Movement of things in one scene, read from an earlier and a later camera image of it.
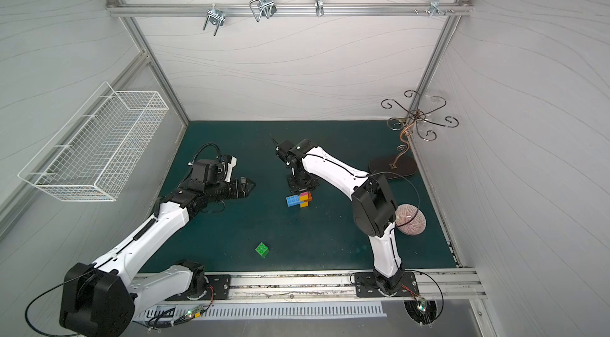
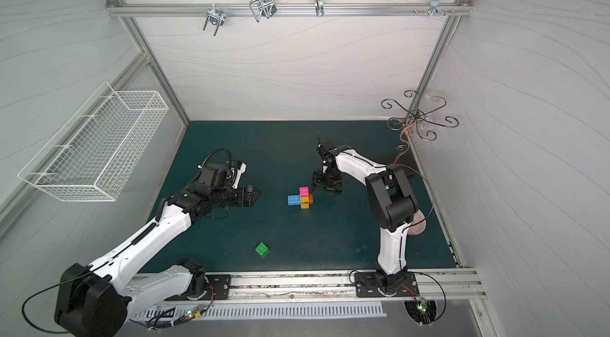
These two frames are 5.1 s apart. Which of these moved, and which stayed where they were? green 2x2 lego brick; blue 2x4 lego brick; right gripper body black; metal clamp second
Moved: right gripper body black
Stayed: blue 2x4 lego brick; metal clamp second; green 2x2 lego brick
